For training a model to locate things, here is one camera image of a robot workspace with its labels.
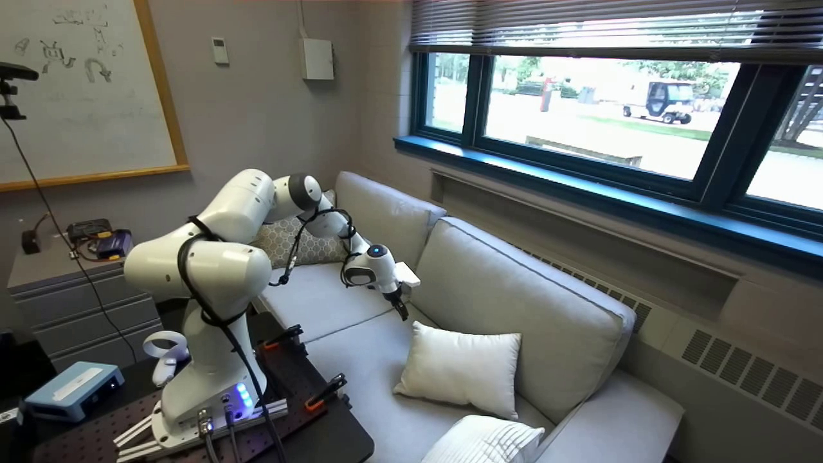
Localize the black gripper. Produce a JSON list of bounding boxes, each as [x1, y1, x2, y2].
[[380, 286, 415, 321]]

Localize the small cream pleated pillow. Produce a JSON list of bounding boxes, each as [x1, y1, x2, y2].
[[419, 415, 548, 463], [393, 319, 524, 422]]

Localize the grey sofa seat cushion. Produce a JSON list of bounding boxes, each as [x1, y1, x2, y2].
[[255, 259, 407, 344], [303, 312, 560, 463]]

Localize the grey fabric sofa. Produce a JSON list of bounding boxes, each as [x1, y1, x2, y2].
[[253, 170, 690, 463]]

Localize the orange black clamp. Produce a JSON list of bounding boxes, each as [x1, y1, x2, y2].
[[303, 372, 350, 418], [255, 321, 307, 355]]

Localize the black robot table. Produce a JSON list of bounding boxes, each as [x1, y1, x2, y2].
[[0, 312, 377, 463]]

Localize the white VR controller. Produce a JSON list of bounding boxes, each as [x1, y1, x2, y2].
[[138, 330, 194, 390]]

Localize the small blue box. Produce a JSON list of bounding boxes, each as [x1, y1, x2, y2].
[[89, 228, 136, 263]]

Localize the grey drawer cabinet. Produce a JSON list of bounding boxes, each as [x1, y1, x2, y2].
[[4, 233, 164, 370]]

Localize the dark vehicle outside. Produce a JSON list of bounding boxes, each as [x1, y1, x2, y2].
[[623, 80, 698, 129]]

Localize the light blue box device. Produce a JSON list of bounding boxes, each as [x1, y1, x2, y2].
[[22, 357, 129, 425]]

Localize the grey window blinds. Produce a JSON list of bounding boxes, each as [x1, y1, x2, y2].
[[410, 0, 823, 65]]

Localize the wood framed whiteboard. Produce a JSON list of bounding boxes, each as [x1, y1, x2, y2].
[[0, 0, 194, 195]]

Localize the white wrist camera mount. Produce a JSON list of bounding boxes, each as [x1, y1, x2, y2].
[[393, 263, 425, 291]]

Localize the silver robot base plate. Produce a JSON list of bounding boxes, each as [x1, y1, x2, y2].
[[111, 395, 290, 461]]

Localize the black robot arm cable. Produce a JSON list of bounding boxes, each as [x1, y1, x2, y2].
[[174, 204, 383, 463]]

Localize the dark teal window frame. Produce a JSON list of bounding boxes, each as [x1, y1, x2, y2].
[[393, 45, 823, 281]]

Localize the white wall box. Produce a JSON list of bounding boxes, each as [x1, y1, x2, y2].
[[300, 34, 340, 88]]

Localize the white wall thermostat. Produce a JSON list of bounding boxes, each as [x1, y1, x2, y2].
[[210, 36, 235, 69]]

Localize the grey wall heater cover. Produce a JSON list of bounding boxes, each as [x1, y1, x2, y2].
[[529, 253, 823, 435]]

